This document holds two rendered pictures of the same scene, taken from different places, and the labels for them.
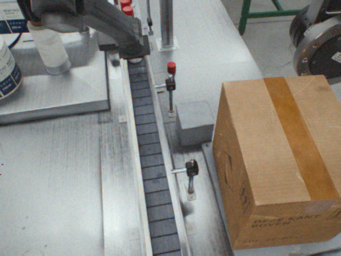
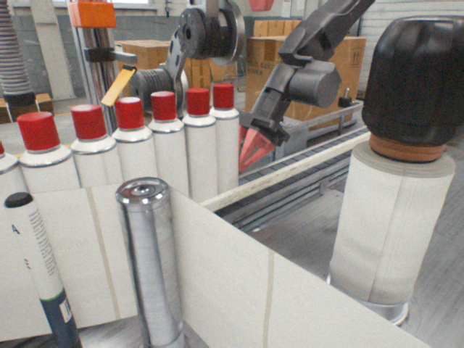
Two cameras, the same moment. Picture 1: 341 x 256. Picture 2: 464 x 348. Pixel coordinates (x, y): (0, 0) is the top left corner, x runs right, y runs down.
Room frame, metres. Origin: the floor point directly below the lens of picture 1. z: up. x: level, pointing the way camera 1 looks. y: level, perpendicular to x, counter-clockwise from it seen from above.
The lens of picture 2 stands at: (1.11, 0.56, 1.18)
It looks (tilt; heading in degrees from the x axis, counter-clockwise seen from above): 26 degrees down; 239
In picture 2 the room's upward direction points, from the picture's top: straight up
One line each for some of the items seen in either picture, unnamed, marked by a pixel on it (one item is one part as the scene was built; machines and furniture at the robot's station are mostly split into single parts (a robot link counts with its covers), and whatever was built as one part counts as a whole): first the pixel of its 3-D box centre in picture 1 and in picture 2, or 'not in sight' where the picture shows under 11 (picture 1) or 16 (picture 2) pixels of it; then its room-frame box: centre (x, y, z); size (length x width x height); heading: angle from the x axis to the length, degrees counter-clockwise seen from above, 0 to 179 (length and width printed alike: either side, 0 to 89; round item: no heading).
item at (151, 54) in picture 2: not in sight; (162, 78); (-0.28, -3.58, 0.45); 1.20 x 0.84 x 0.89; 97
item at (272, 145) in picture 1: (277, 163); (301, 80); (0.35, -0.24, 0.99); 0.30 x 0.24 x 0.27; 4
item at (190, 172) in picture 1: (183, 178); (349, 117); (0.36, -0.02, 0.91); 0.07 x 0.03 x 0.16; 99
